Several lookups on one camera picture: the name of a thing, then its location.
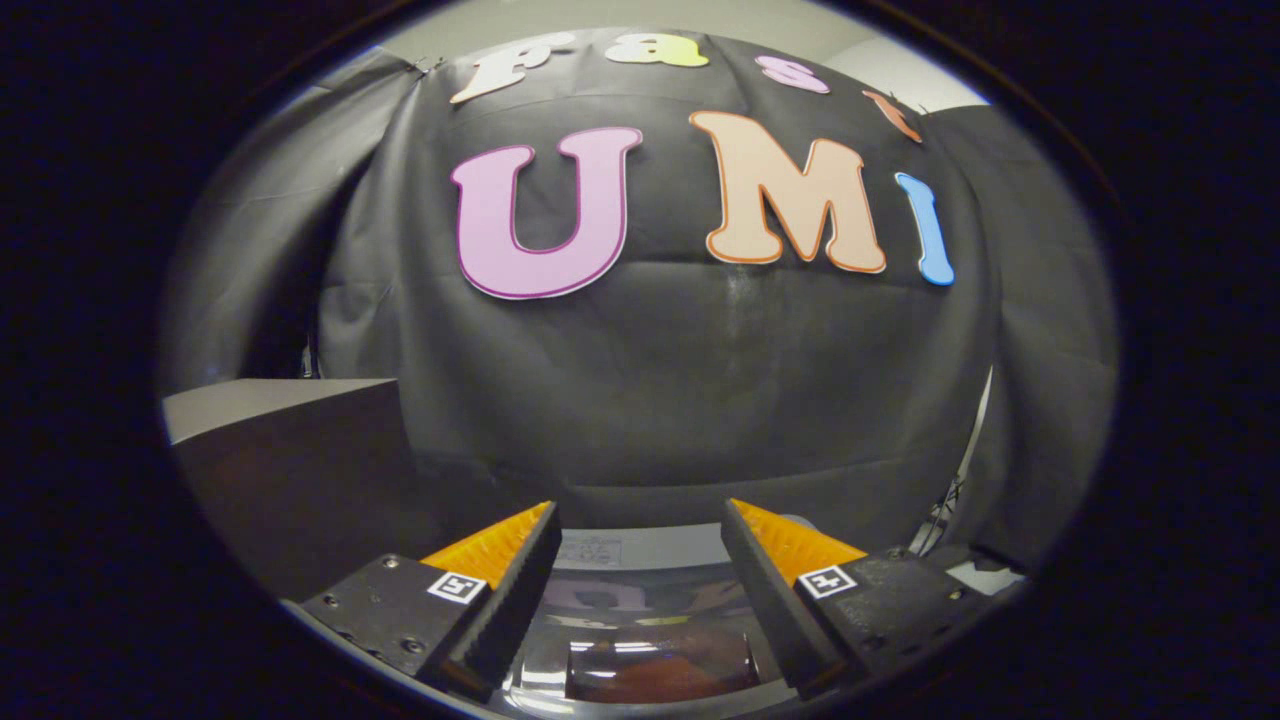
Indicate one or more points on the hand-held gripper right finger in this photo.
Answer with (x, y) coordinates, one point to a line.
(765, 595)

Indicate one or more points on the dark washing machine lid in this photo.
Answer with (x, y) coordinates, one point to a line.
(640, 650)

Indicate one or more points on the grey cabinet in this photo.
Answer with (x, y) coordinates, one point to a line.
(300, 480)

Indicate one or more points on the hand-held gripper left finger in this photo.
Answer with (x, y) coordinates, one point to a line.
(515, 610)

